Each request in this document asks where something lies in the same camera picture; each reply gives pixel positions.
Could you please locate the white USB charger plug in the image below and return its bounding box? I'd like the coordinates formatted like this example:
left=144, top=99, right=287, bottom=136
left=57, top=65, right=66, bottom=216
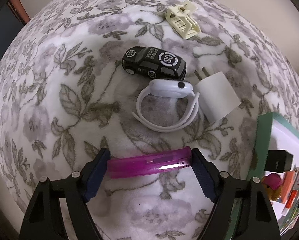
left=194, top=68, right=241, bottom=123

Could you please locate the white smart watch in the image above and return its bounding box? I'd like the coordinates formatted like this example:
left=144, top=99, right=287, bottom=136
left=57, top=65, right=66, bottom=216
left=132, top=79, right=200, bottom=133

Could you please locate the pink hat puppy figure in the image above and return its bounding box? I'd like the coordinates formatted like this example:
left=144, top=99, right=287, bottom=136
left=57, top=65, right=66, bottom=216
left=261, top=173, right=282, bottom=202

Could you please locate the purple translucent comb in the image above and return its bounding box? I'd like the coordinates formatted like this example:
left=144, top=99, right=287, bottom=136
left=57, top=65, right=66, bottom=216
left=107, top=146, right=192, bottom=179

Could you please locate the black cube charger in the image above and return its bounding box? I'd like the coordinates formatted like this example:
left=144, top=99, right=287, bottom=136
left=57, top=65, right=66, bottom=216
left=264, top=150, right=293, bottom=173

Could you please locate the cream hair claw clip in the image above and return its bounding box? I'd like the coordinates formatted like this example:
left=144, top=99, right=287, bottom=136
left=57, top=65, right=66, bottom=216
left=166, top=0, right=201, bottom=40

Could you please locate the dark cabinet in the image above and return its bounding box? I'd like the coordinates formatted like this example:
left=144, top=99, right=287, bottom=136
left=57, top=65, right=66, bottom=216
left=0, top=0, right=30, bottom=61

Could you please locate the teal white shallow box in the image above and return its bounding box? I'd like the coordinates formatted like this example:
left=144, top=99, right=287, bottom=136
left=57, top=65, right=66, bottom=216
left=229, top=112, right=299, bottom=240

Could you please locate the floral grey white blanket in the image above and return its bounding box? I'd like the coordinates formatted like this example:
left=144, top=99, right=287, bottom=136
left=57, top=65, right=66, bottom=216
left=0, top=0, right=299, bottom=210

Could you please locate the black toy car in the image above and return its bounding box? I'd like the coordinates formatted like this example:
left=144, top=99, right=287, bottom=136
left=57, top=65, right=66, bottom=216
left=122, top=46, right=186, bottom=80

